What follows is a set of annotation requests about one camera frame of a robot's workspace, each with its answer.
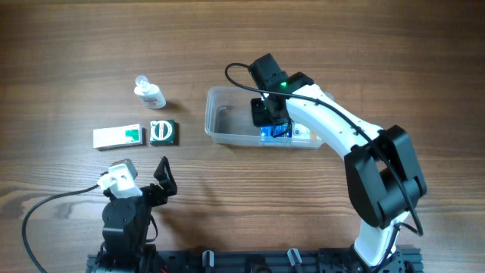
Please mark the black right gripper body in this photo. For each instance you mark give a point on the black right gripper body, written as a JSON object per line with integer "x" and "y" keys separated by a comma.
{"x": 261, "y": 114}

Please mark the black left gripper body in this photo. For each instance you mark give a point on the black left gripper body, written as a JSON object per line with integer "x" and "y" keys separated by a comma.
{"x": 152, "y": 193}

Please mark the blue medicine box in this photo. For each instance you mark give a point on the blue medicine box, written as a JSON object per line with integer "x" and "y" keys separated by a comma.
{"x": 283, "y": 130}

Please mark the white Hansaplast plaster box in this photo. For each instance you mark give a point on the white Hansaplast plaster box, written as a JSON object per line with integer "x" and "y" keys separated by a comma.
{"x": 300, "y": 132}

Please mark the clear plastic container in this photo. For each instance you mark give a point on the clear plastic container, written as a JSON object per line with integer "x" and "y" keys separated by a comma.
{"x": 228, "y": 120}

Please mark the white green medicine box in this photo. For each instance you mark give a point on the white green medicine box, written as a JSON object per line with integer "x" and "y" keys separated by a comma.
{"x": 115, "y": 137}

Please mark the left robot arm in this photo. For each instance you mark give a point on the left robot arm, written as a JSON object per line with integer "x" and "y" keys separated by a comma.
{"x": 127, "y": 217}

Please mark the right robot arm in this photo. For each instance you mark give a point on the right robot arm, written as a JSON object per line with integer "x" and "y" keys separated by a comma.
{"x": 384, "y": 178}

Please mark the green round-logo box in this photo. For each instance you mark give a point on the green round-logo box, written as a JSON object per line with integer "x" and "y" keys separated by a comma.
{"x": 163, "y": 133}

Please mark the white hand sanitizer bottle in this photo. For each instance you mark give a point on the white hand sanitizer bottle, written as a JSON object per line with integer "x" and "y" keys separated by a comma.
{"x": 149, "y": 94}

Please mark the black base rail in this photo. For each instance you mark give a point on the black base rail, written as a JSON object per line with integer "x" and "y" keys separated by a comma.
{"x": 321, "y": 261}

